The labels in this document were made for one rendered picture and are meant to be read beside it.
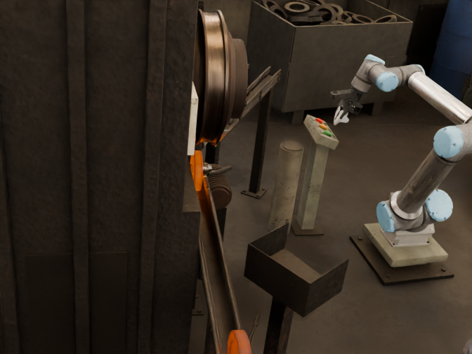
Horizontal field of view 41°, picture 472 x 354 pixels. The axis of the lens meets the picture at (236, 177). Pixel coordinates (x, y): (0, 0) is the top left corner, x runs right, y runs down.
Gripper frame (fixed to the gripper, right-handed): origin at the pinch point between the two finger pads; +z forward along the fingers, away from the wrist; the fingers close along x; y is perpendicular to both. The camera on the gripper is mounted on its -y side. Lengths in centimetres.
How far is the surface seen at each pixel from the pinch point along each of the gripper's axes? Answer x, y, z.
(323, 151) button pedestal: 2.3, 4.4, 17.2
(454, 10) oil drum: 196, 152, -62
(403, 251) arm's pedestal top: -35, 52, 39
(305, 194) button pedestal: 6.0, 10.1, 44.8
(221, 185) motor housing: -36, -53, 34
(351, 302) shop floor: -57, 25, 62
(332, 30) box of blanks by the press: 140, 40, -18
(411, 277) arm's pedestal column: -43, 59, 47
